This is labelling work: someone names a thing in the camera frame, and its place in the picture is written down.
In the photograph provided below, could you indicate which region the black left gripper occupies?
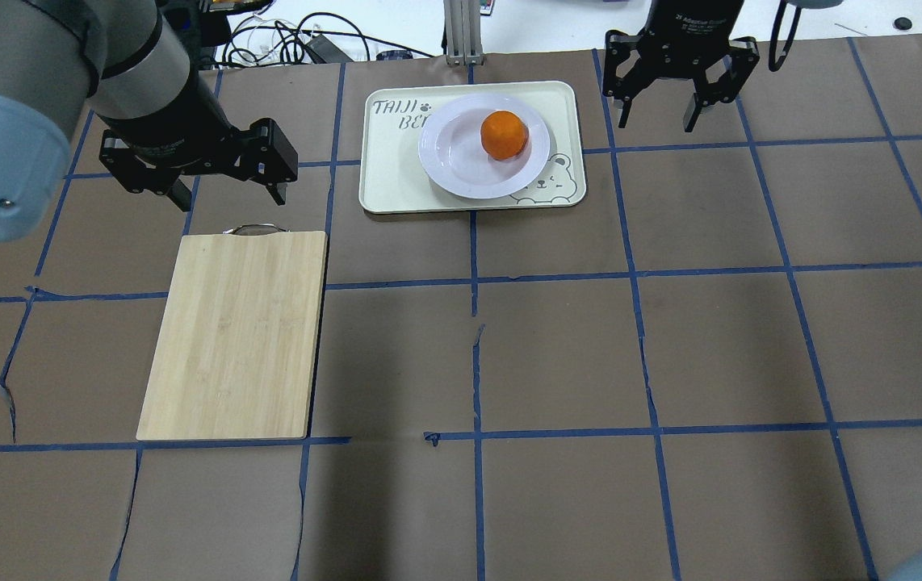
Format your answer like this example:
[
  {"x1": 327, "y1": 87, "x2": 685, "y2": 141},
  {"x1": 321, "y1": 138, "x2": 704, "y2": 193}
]
[{"x1": 99, "y1": 73, "x2": 299, "y2": 212}]

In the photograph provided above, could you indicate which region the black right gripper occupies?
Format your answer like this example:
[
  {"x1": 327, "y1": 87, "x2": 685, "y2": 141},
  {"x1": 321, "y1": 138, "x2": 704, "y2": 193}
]
[{"x1": 601, "y1": 1, "x2": 760, "y2": 133}]

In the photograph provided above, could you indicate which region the orange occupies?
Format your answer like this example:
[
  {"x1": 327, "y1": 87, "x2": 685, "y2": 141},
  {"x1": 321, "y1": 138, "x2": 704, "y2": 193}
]
[{"x1": 480, "y1": 111, "x2": 529, "y2": 161}]

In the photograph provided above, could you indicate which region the white ridged plate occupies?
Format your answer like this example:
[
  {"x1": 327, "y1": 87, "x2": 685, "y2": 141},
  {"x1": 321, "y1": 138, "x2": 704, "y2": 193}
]
[{"x1": 419, "y1": 93, "x2": 552, "y2": 201}]

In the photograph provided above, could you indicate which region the cream bear tray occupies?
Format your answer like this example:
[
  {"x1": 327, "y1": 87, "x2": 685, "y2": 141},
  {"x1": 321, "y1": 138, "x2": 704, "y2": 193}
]
[{"x1": 358, "y1": 81, "x2": 587, "y2": 214}]

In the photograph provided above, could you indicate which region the black power adapter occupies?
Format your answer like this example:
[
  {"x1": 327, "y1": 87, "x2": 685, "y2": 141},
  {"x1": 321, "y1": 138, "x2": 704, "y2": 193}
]
[{"x1": 304, "y1": 36, "x2": 354, "y2": 64}]

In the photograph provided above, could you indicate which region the bamboo cutting board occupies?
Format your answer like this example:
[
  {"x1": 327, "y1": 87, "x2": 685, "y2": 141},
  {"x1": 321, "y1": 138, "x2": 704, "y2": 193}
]
[{"x1": 136, "y1": 229, "x2": 329, "y2": 442}]

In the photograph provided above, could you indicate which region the black cables bundle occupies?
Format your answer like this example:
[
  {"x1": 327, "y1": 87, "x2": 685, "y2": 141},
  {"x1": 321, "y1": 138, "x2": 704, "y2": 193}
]
[{"x1": 162, "y1": 0, "x2": 371, "y2": 69}]

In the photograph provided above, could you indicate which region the aluminium frame post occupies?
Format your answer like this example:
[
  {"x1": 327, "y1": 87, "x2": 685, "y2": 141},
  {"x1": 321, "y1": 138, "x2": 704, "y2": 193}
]
[{"x1": 442, "y1": 0, "x2": 484, "y2": 66}]

